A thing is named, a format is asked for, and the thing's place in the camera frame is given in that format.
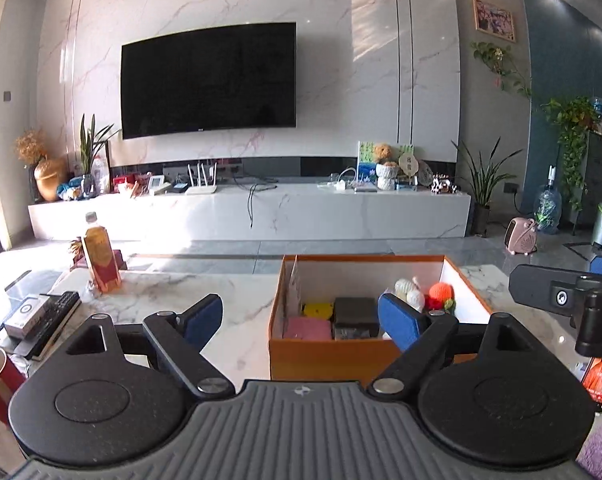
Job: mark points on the amber drink bottle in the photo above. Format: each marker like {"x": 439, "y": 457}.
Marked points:
{"x": 103, "y": 270}

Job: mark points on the small grey box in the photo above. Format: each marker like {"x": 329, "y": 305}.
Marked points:
{"x": 26, "y": 317}

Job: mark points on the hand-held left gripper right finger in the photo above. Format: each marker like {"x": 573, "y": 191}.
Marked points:
{"x": 401, "y": 322}

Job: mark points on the white charger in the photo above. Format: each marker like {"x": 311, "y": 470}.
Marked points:
{"x": 341, "y": 186}

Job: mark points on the hanging vine plant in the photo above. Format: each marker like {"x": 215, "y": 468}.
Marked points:
{"x": 501, "y": 67}

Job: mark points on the white router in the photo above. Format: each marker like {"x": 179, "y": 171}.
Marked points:
{"x": 203, "y": 187}

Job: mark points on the decorative plate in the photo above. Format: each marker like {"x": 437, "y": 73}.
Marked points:
{"x": 426, "y": 175}

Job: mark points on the trailing vine plant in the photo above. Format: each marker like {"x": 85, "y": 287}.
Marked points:
{"x": 573, "y": 130}

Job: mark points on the pink leather pouch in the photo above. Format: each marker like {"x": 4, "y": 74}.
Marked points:
{"x": 306, "y": 330}

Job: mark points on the tall leafy potted plant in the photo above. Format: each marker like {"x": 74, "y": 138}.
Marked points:
{"x": 483, "y": 185}

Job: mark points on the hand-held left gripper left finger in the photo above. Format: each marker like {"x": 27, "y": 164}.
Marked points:
{"x": 203, "y": 321}

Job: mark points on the pink space heater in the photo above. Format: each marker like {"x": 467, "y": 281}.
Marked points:
{"x": 521, "y": 236}

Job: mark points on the crochet bunny doll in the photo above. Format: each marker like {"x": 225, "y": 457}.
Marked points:
{"x": 411, "y": 295}

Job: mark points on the red orange crochet fruit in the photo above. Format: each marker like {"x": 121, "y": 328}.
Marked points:
{"x": 441, "y": 297}

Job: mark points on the orange drink bottle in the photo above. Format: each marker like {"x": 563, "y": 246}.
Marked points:
{"x": 97, "y": 232}

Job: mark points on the dark grey case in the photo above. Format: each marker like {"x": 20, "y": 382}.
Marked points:
{"x": 356, "y": 312}

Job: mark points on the white hand cream tube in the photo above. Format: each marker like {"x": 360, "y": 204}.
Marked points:
{"x": 295, "y": 290}

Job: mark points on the small brown teddy bear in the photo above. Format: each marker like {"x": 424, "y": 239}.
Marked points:
{"x": 385, "y": 154}

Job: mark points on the round fan ornament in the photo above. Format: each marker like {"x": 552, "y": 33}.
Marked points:
{"x": 409, "y": 162}

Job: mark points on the green potted plant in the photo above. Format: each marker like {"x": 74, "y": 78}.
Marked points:
{"x": 88, "y": 150}

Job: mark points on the cow figurines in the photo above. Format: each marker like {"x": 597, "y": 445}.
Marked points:
{"x": 443, "y": 185}

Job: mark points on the framed wall picture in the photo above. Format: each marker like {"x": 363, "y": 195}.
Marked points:
{"x": 493, "y": 19}

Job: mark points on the blue water jug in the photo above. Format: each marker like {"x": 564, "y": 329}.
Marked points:
{"x": 548, "y": 207}

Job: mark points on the black television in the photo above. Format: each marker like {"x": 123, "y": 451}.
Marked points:
{"x": 208, "y": 82}

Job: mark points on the orange cardboard box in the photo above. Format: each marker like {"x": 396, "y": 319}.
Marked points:
{"x": 326, "y": 360}

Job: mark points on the small landscape painting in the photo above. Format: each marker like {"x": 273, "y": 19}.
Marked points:
{"x": 365, "y": 160}

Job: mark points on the black remote control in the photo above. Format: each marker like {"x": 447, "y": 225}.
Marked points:
{"x": 56, "y": 322}

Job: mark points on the wall socket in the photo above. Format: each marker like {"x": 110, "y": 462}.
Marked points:
{"x": 511, "y": 188}

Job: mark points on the white marble tv cabinet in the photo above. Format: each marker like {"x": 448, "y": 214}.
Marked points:
{"x": 251, "y": 212}

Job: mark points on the golden vase with dried flowers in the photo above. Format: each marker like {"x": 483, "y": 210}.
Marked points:
{"x": 51, "y": 180}

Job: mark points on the yellow tape measure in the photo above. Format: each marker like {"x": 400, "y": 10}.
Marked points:
{"x": 318, "y": 310}

